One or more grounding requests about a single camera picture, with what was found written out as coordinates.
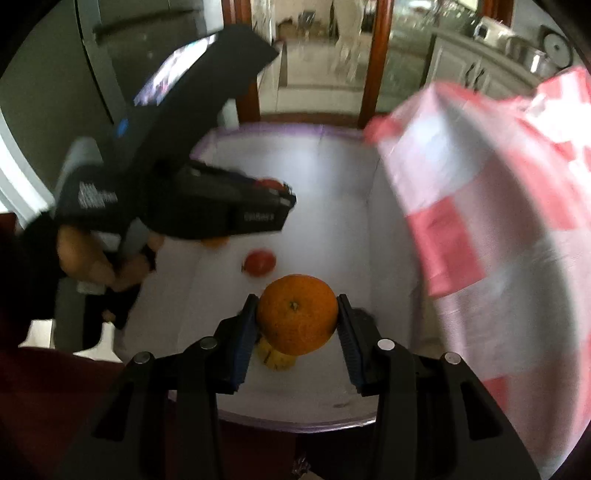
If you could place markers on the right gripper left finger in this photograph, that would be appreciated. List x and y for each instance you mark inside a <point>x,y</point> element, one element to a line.
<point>159,419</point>

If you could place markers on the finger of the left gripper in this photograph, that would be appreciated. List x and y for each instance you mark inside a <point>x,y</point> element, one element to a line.
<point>217,220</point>
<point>199,178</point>

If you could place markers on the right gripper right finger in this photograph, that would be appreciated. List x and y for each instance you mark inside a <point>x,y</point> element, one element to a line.
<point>435,418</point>

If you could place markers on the red tomato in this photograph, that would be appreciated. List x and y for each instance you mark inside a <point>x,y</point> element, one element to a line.
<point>271,184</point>
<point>259,263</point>

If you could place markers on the small orange mandarin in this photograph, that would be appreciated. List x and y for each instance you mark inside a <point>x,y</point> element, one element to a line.
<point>215,243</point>

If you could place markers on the large orange mandarin with stem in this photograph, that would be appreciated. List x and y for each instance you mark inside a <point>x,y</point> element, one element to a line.
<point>298,314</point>

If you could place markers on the white kitchen cabinet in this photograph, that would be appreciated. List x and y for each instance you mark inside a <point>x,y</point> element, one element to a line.
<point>473,65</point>

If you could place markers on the person left hand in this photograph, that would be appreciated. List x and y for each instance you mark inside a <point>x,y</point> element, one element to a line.
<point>81,257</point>

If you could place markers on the white box purple rim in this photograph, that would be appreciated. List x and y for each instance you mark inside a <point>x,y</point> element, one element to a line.
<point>346,229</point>

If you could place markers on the white ornate chair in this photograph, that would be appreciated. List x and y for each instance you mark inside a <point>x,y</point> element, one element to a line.
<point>353,45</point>

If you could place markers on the red white checkered tablecloth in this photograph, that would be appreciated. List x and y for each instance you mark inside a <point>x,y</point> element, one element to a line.
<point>496,194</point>

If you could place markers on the silver rice cooker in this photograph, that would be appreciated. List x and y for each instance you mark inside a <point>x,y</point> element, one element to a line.
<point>530,57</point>

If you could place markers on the wooden door frame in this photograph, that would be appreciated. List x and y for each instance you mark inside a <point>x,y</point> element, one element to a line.
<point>240,12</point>

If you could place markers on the round white wall clock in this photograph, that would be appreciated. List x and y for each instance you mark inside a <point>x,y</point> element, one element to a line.
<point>557,47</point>

